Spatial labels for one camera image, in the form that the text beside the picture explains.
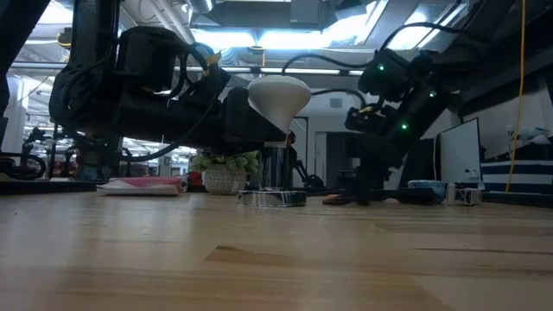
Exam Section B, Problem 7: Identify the green plant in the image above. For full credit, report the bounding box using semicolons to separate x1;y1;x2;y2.
189;150;260;195

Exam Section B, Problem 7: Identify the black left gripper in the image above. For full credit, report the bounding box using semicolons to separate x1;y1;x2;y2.
120;64;289;155

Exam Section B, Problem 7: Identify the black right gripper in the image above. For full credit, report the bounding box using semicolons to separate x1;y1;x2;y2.
358;124;418;206

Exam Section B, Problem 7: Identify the pink white box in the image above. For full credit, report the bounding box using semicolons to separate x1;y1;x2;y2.
110;175;185;187

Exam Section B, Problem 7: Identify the shiny metal cup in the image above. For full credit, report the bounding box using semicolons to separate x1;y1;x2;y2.
236;144;308;208

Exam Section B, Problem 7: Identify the blue patterned bowl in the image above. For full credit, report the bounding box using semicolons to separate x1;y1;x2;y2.
408;180;448;204

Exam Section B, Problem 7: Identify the blue white striped box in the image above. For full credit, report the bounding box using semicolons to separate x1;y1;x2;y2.
480;158;553;195

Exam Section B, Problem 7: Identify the black background robot station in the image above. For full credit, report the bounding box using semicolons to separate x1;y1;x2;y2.
291;115;327;190

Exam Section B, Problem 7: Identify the black aluminium table frame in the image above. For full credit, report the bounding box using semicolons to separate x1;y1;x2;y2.
0;179;553;208

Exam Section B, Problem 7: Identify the whiteboard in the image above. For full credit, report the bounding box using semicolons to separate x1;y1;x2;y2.
434;117;483;185

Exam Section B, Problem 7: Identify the black lamp power cable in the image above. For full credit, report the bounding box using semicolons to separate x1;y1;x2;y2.
321;187;437;206

